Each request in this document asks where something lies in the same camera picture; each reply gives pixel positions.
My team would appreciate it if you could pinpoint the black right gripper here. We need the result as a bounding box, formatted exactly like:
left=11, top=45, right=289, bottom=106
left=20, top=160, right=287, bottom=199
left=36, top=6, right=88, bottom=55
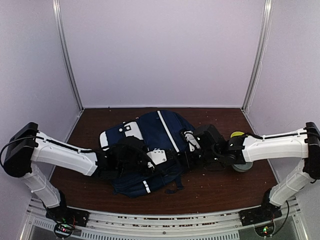
left=177, top=148, right=220, bottom=170

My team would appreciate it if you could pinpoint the navy blue student backpack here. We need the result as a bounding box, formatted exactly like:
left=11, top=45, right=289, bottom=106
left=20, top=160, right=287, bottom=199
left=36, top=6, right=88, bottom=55
left=96, top=110, right=196, bottom=198

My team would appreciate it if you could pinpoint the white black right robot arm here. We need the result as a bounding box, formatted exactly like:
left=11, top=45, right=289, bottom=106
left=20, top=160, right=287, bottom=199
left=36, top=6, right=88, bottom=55
left=181, top=122, right=320, bottom=221

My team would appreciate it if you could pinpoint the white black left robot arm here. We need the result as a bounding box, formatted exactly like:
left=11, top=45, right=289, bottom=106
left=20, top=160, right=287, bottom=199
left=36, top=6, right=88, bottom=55
left=0, top=122, right=156, bottom=222

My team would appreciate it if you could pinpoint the pale blue ceramic bowl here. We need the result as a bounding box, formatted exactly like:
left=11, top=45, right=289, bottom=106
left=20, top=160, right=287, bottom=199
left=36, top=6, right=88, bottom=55
left=232, top=162, right=253, bottom=173

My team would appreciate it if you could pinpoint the yellow green bowl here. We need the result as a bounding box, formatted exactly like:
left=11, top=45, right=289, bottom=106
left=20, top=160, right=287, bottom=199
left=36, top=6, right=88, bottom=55
left=230, top=131, right=245, bottom=138

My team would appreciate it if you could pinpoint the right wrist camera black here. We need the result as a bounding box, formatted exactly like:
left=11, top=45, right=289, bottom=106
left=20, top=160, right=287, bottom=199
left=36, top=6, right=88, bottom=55
left=181, top=130, right=201, bottom=152

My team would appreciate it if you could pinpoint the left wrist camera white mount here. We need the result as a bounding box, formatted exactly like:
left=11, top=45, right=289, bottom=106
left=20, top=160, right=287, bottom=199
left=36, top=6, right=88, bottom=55
left=147, top=149, right=175, bottom=168

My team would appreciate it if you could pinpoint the aluminium front rail frame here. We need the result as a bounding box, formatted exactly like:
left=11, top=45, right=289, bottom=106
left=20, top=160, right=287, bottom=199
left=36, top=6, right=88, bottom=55
left=23, top=197, right=308, bottom=240

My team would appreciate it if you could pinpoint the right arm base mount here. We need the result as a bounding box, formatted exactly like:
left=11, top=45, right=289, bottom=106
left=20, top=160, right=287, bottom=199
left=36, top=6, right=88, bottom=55
left=238, top=188, right=290, bottom=239

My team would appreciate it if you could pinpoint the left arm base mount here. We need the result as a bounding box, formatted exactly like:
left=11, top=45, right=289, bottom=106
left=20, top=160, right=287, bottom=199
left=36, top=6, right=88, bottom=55
left=42, top=190, right=90, bottom=240

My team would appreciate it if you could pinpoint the right aluminium corner post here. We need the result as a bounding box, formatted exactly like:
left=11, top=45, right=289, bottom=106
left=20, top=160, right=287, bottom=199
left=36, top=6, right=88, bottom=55
left=241, top=0, right=274, bottom=114

